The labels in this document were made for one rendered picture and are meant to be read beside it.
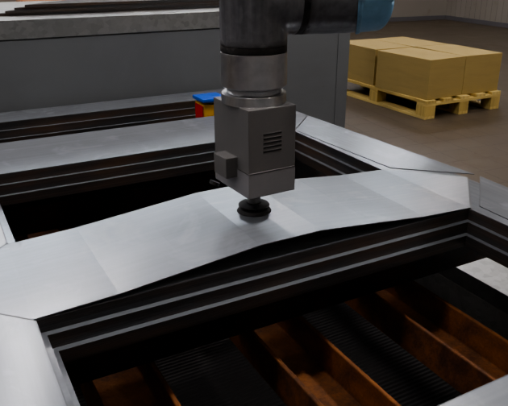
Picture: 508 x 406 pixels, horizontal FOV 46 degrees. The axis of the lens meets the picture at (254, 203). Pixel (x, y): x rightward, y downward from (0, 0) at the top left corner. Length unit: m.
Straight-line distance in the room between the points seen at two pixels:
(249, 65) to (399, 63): 4.44
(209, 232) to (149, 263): 0.09
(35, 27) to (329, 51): 0.79
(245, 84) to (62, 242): 0.28
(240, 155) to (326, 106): 1.11
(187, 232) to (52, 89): 0.82
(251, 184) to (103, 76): 0.86
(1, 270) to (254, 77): 0.34
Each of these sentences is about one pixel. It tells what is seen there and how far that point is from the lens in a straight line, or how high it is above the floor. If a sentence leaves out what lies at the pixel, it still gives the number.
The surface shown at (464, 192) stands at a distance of 0.91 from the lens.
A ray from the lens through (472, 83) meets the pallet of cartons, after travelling 5.24.
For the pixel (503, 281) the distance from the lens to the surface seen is 1.08.
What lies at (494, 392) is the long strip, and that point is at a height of 0.86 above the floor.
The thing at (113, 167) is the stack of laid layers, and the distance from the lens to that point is 1.04.
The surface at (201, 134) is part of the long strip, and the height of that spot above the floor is 0.86.
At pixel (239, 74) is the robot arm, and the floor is 1.06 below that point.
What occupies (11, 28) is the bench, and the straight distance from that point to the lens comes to 1.43.
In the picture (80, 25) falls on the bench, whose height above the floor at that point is 1.03.
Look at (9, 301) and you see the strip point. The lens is 0.64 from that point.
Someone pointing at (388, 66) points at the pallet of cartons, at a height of 0.34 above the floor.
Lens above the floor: 1.17
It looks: 22 degrees down
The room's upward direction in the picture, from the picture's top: straight up
